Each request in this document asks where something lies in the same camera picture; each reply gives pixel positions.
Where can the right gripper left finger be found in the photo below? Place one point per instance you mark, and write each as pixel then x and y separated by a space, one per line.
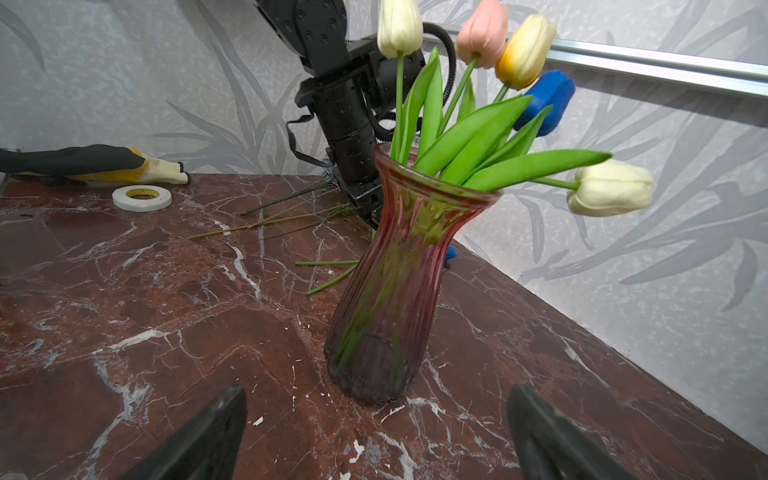
pixel 206 447

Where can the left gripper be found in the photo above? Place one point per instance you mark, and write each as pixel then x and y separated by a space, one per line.
pixel 352 89

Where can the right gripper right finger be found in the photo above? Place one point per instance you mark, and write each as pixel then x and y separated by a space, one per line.
pixel 550 446

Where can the white tulip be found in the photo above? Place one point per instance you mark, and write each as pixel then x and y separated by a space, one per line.
pixel 597 185
pixel 400 33

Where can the pink tulip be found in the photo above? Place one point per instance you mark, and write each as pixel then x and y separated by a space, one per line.
pixel 480 44

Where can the yellow cream tulip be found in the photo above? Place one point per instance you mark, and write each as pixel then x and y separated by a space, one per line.
pixel 525 53

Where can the red glass vase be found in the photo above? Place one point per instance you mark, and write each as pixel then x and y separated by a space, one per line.
pixel 379 331

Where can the blue tulip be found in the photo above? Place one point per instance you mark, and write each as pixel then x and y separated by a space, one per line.
pixel 550 96

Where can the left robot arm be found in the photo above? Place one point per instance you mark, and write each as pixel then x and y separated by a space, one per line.
pixel 290 19

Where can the white tape roll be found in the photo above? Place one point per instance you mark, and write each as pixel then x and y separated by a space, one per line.
pixel 141 198

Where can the black work glove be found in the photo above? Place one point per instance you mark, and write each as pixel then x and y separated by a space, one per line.
pixel 98 163

